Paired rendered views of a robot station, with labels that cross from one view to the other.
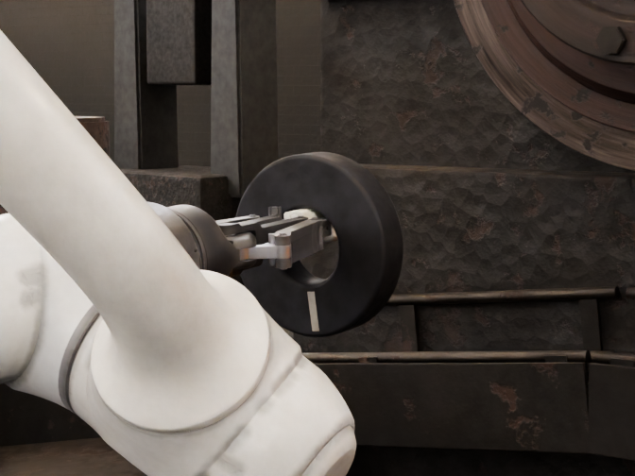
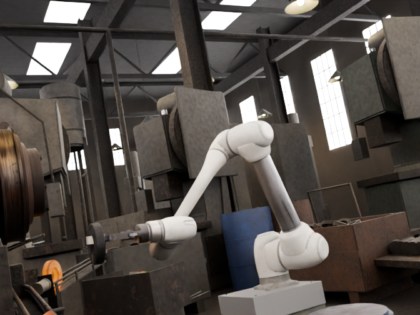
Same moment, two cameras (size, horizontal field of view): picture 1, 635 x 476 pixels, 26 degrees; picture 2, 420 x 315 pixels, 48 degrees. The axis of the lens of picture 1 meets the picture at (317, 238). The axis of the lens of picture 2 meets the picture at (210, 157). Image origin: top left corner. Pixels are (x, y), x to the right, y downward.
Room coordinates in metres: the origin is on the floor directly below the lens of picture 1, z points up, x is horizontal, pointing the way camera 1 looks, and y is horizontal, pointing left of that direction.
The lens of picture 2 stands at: (2.50, 1.24, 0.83)
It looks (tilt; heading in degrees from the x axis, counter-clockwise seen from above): 8 degrees up; 207
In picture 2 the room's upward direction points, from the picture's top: 10 degrees counter-clockwise
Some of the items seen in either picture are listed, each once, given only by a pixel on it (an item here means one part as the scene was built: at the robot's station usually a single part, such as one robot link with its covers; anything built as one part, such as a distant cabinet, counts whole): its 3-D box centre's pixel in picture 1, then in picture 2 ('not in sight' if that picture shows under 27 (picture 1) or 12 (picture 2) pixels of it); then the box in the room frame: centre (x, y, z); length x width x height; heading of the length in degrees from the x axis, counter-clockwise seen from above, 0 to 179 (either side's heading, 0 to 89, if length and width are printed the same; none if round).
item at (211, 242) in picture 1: (197, 252); (135, 234); (1.02, 0.09, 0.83); 0.09 x 0.08 x 0.07; 146
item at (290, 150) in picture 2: not in sight; (284, 195); (-4.12, -1.09, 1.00); 0.80 x 0.63 x 2.00; 61
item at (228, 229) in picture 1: (265, 241); not in sight; (1.07, 0.04, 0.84); 0.11 x 0.01 x 0.04; 145
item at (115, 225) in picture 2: not in sight; (137, 255); (-2.56, -2.73, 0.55); 1.10 x 0.53 x 1.10; 76
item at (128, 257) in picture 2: not in sight; (140, 280); (-1.19, -1.66, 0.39); 1.03 x 0.83 x 0.77; 161
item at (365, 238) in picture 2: not in sight; (342, 256); (-1.64, 0.20, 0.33); 0.93 x 0.73 x 0.66; 63
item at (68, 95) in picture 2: not in sight; (72, 182); (-5.42, -6.47, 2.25); 0.92 x 0.92 x 4.50
